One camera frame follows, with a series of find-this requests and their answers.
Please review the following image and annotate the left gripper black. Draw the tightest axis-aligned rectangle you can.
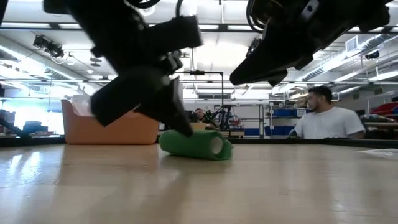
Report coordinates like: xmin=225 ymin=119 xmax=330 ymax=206
xmin=90 ymin=15 xmax=203 ymax=138

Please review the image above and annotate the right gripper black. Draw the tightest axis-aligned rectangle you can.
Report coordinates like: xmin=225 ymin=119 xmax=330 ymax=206
xmin=229 ymin=0 xmax=352 ymax=87

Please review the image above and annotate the green elastic bandage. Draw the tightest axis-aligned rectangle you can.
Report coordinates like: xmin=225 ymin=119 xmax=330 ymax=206
xmin=159 ymin=129 xmax=234 ymax=162

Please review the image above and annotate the person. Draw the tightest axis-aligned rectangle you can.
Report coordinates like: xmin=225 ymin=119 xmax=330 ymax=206
xmin=287 ymin=85 xmax=366 ymax=140
xmin=193 ymin=108 xmax=218 ymax=131

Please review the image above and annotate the shelf with blue bins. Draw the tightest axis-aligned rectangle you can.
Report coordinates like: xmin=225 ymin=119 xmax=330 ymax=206
xmin=264 ymin=104 xmax=308 ymax=138

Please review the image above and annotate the orange plastic bin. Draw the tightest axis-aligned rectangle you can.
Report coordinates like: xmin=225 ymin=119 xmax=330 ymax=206
xmin=61 ymin=98 xmax=160 ymax=146

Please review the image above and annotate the wooden workbench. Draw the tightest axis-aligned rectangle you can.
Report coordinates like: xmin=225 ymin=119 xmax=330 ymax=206
xmin=362 ymin=121 xmax=398 ymax=139

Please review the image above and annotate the black ceiling-mounted device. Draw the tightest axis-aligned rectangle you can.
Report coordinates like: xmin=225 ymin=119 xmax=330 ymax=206
xmin=32 ymin=34 xmax=65 ymax=59

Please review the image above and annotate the black camera cable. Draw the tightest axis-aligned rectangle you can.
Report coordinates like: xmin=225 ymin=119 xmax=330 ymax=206
xmin=245 ymin=0 xmax=265 ymax=34

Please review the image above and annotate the black aluminium table frame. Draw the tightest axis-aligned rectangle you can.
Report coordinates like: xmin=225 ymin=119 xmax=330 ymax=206
xmin=0 ymin=135 xmax=398 ymax=149

